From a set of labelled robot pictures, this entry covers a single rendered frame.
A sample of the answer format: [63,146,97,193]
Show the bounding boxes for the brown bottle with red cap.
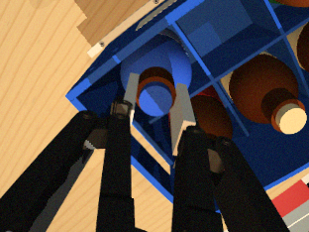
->
[190,85,233,141]

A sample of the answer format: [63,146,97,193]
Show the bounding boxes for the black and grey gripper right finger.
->
[169,82,290,232]

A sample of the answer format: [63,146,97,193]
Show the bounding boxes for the blue bottle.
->
[120,28,192,116]

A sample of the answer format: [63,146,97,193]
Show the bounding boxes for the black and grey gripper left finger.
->
[0,73,140,232]

